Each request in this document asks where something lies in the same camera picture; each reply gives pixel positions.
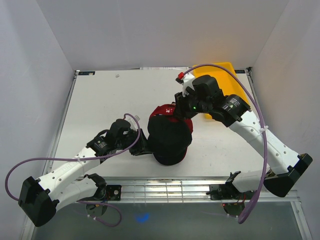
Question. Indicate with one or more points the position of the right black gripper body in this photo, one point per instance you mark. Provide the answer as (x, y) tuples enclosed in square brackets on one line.
[(189, 106)]

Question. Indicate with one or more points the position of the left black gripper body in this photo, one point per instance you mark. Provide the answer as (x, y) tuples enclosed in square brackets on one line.
[(128, 141)]

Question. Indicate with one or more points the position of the black cap gold logo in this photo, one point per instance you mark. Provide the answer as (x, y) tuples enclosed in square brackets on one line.
[(169, 138)]

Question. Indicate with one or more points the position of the red baseball cap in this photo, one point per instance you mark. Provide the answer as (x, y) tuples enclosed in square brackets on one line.
[(168, 111)]

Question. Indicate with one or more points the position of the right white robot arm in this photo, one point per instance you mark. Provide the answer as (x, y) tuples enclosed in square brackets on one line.
[(283, 166)]

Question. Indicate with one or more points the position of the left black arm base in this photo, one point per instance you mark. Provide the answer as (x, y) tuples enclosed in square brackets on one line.
[(110, 192)]

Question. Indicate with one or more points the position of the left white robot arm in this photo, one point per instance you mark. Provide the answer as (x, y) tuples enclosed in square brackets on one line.
[(41, 198)]

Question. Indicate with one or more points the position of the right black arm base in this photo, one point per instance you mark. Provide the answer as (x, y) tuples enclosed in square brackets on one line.
[(223, 192)]

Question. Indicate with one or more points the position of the yellow plastic tray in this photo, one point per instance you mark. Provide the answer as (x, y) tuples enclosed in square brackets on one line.
[(225, 81)]

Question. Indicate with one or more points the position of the blue label sticker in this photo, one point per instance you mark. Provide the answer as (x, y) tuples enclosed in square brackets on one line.
[(86, 73)]

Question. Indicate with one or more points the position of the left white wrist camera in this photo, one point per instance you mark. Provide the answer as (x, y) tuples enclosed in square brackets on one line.
[(133, 121)]

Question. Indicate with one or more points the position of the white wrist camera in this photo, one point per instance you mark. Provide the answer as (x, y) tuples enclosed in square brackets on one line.
[(133, 121), (186, 80)]

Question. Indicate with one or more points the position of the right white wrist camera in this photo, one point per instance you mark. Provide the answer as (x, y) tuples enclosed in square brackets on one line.
[(186, 80)]

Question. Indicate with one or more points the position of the aluminium frame rail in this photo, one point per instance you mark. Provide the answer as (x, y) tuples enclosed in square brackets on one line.
[(162, 190)]

